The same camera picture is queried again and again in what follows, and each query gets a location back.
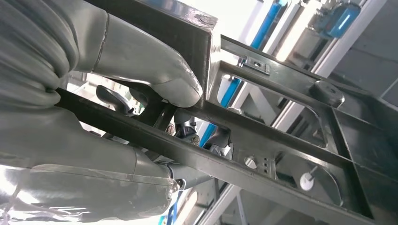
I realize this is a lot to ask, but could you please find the blue tube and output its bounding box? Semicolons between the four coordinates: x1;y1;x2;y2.
199;0;289;149

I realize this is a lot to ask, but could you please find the blue box device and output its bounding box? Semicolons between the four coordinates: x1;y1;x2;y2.
317;1;362;39

